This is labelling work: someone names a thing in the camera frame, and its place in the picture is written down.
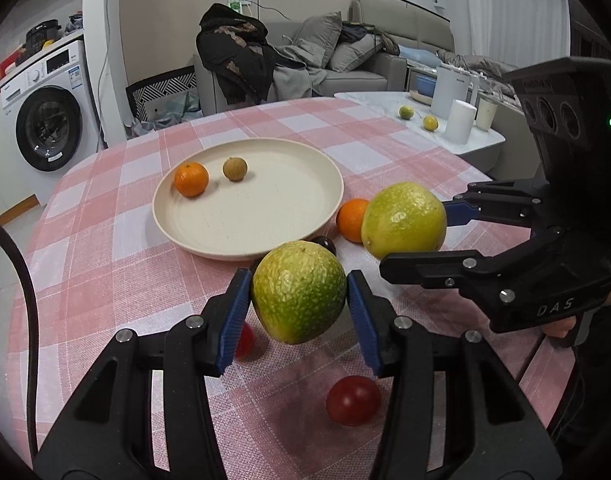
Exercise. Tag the wall socket with green plug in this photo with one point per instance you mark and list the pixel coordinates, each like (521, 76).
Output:
(239, 2)

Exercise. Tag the rough green citrus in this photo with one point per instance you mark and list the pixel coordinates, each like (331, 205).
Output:
(298, 292)

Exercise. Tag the dark patterned jacket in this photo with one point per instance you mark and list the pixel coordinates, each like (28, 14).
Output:
(235, 55)

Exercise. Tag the white washing machine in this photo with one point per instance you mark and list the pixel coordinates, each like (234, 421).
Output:
(50, 125)

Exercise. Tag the black patterned basket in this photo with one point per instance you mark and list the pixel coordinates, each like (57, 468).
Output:
(160, 87)

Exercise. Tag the small orange tangerine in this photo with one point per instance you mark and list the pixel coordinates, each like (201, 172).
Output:
(191, 179)

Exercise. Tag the flat grey pillow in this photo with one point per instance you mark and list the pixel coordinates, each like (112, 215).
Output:
(355, 55)

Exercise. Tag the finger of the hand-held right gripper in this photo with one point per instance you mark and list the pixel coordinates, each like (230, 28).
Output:
(425, 267)
(458, 212)

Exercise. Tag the cream round plate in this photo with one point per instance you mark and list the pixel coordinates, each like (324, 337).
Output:
(265, 200)

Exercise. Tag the black pressure cooker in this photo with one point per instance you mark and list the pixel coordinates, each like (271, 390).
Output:
(42, 35)

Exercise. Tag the white kettle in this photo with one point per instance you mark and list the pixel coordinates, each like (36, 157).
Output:
(450, 90)

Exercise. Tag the red container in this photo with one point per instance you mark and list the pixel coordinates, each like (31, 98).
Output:
(10, 66)

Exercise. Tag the cream cup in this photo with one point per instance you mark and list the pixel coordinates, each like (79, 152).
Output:
(485, 115)

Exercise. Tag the large yellow-green citrus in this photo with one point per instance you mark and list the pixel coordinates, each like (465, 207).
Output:
(403, 220)

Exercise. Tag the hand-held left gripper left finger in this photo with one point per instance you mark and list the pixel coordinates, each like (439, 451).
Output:
(233, 320)

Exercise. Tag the grey quilt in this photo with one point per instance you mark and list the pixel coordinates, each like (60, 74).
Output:
(485, 67)

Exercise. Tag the small green citrus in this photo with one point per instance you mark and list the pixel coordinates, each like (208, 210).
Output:
(407, 112)
(430, 123)

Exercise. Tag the teal plastic bags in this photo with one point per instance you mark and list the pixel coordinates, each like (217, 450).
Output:
(175, 110)

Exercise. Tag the grey blanket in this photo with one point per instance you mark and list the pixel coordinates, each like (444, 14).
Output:
(300, 75)

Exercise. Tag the person's right hand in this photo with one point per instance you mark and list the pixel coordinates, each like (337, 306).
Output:
(555, 329)

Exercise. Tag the red tomato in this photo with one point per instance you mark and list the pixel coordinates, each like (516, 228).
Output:
(245, 342)
(353, 400)

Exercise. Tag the large orange tangerine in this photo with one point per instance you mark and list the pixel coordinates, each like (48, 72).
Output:
(350, 222)

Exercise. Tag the white marble coffee table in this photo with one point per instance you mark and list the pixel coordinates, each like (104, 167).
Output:
(375, 102)

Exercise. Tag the white cup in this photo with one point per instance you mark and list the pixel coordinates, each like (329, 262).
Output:
(460, 122)

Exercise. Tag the dark purple plum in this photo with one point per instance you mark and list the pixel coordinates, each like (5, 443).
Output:
(328, 245)

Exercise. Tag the large grey pillow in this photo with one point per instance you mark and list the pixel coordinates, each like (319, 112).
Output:
(318, 35)

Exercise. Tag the pink checked tablecloth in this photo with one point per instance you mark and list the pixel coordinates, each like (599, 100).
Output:
(110, 260)

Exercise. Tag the dark clothes pile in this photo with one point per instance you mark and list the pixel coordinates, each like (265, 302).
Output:
(360, 34)

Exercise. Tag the grey sofa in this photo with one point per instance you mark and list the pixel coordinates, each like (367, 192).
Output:
(365, 77)

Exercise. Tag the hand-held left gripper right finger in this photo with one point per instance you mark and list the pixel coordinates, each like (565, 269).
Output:
(365, 325)

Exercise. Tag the tan smooth longan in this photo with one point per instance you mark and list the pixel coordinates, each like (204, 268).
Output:
(234, 168)

